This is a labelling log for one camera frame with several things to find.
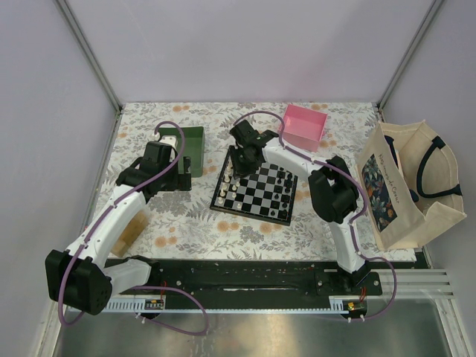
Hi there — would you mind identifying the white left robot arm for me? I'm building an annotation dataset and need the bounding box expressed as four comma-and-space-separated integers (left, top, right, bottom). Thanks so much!
45, 135, 191, 315

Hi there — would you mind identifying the green plastic tray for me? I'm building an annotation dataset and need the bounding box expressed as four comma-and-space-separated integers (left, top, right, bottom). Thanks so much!
158, 126, 205, 178

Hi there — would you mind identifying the pink plastic tray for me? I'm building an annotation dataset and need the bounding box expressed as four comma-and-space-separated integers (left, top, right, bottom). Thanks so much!
283, 104, 327, 152

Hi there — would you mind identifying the cream canvas tote bag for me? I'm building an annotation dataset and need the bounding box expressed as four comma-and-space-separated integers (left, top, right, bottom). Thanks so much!
357, 122, 466, 251

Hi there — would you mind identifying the black white chess board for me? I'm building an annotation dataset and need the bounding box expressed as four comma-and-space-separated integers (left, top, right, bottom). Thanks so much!
210, 152, 298, 226

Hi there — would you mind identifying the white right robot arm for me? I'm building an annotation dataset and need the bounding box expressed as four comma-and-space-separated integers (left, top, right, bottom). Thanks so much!
230, 118, 369, 295

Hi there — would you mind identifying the floral table cloth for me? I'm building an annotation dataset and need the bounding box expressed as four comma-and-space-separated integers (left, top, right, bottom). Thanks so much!
80, 100, 417, 263

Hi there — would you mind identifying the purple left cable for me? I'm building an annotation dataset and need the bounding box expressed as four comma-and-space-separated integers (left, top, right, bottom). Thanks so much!
58, 120, 211, 335

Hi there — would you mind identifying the brown cardboard box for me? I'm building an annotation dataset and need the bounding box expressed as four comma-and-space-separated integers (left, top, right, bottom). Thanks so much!
111, 210, 149, 257

